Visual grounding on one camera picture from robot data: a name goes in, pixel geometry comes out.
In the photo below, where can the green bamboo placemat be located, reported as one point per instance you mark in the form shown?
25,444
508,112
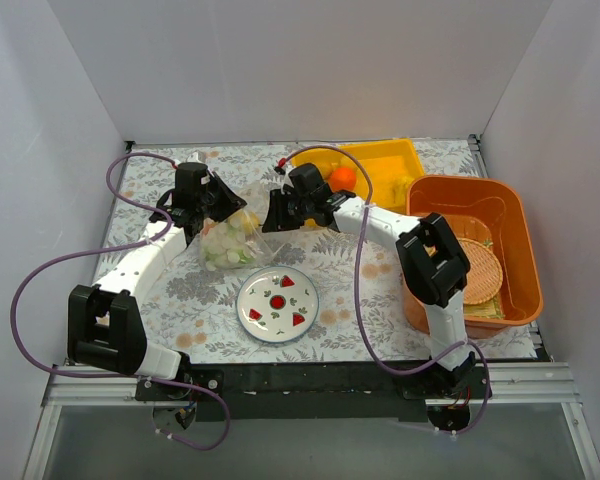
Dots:
490,309

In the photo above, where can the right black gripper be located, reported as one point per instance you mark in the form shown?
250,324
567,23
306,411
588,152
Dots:
284,211

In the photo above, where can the aluminium frame rail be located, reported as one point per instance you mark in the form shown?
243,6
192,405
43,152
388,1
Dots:
530,426

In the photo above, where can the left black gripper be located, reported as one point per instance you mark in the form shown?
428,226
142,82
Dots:
222,198

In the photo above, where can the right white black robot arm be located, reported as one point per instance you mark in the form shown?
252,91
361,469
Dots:
434,265

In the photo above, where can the fake yellow mango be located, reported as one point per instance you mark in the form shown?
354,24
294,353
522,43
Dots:
325,168

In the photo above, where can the fake orange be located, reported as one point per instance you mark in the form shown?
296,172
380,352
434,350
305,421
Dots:
342,178

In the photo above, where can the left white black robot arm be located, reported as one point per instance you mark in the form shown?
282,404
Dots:
105,329

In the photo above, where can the floral pattern table mat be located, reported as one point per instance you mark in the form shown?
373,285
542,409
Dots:
193,310

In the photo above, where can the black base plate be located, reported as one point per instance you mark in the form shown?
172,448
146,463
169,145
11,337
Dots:
323,390

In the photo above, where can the orange plastic tub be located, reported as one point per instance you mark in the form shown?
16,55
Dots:
489,212

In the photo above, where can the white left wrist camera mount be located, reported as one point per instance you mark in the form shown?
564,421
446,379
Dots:
193,156

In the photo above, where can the round woven bamboo basket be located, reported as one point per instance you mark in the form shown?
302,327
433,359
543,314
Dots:
485,277

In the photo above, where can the yellow plastic tray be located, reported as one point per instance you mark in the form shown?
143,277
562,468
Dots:
392,165

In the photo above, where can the clear zip top bag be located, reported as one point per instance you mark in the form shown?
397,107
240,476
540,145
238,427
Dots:
265,245

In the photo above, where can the watermelon pattern ceramic plate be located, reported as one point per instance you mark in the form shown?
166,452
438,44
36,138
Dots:
277,304

